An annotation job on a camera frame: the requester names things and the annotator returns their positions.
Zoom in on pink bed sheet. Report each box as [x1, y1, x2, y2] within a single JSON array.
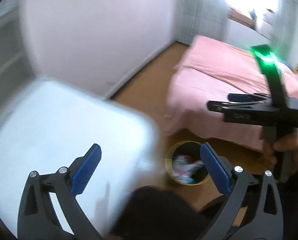
[[162, 35, 298, 153]]

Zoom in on white shelf unit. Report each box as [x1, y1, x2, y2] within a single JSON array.
[[0, 0, 38, 120]]

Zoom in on trash pile in bin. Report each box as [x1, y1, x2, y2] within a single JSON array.
[[172, 155, 208, 185]]

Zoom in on right hand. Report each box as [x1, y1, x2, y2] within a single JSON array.
[[259, 129, 298, 174]]

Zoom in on black stool seat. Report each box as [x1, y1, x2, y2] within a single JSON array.
[[109, 186, 205, 240]]

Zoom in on black round trash bin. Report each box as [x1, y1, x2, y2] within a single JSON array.
[[165, 141, 210, 186]]

